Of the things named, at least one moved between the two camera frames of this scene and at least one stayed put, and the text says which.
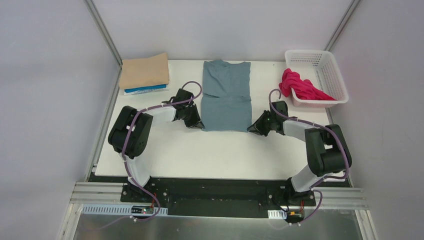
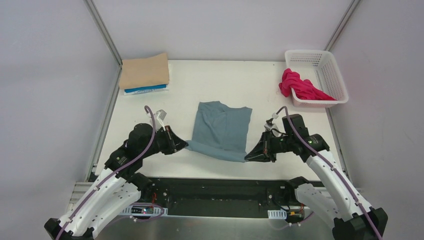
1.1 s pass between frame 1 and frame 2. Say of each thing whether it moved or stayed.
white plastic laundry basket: stayed
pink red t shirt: stayed
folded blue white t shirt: stayed
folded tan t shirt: stayed
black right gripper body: moved
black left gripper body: moved
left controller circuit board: stayed
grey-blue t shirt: moved
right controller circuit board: stayed
